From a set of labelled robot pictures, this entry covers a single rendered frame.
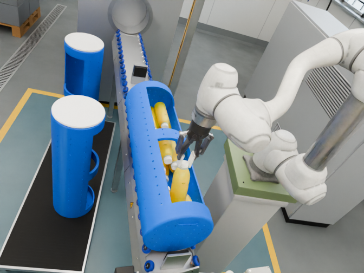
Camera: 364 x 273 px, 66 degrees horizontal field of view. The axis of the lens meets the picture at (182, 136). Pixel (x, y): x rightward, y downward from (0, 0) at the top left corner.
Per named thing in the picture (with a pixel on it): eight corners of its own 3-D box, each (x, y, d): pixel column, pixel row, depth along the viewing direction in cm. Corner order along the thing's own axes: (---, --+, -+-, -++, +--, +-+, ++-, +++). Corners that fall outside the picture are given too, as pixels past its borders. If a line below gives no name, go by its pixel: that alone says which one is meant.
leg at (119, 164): (117, 187, 250) (128, 136, 210) (117, 193, 246) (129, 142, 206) (110, 187, 248) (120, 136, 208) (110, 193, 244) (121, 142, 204)
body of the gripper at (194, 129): (210, 114, 101) (202, 132, 107) (189, 112, 98) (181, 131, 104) (217, 128, 96) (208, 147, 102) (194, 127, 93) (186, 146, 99)
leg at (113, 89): (112, 115, 317) (119, 66, 277) (112, 118, 313) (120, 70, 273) (106, 115, 315) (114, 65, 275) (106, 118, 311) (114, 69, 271)
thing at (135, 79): (143, 83, 212) (147, 65, 202) (144, 86, 210) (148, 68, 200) (130, 82, 209) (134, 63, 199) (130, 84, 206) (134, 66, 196)
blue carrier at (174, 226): (163, 120, 185) (179, 85, 168) (197, 251, 125) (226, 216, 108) (120, 114, 174) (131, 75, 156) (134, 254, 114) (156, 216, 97)
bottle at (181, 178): (166, 200, 120) (173, 160, 114) (182, 200, 122) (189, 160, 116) (170, 209, 114) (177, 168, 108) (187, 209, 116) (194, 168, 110)
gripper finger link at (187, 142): (197, 136, 99) (194, 136, 99) (182, 157, 106) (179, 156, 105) (195, 129, 102) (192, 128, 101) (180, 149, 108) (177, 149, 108)
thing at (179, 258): (181, 261, 121) (190, 248, 113) (182, 267, 119) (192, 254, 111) (158, 264, 117) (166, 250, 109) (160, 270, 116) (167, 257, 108)
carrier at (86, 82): (72, 114, 279) (57, 131, 257) (76, 30, 223) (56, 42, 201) (100, 124, 279) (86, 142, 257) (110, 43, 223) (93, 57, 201)
